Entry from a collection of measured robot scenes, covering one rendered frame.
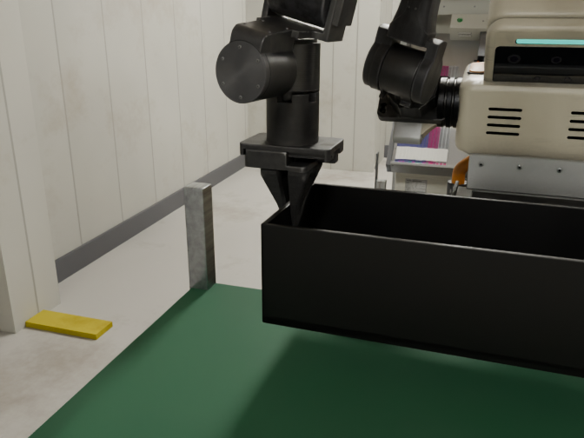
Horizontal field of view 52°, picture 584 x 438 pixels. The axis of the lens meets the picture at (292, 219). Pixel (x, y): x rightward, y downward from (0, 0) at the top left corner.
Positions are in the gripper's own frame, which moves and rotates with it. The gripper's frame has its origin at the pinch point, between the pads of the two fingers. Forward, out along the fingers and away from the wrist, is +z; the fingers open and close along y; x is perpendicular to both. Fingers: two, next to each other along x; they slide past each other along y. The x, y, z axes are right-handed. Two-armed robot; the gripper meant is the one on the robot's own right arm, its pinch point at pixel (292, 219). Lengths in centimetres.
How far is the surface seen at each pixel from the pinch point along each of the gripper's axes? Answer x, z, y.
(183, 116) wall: 313, 47, -189
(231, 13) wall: 404, -21, -192
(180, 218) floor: 275, 110, -174
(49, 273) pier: 141, 93, -167
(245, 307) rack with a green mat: 4.4, 14.9, -8.0
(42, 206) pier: 142, 60, -168
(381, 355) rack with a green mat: -1.3, 14.8, 11.5
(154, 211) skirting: 261, 102, -186
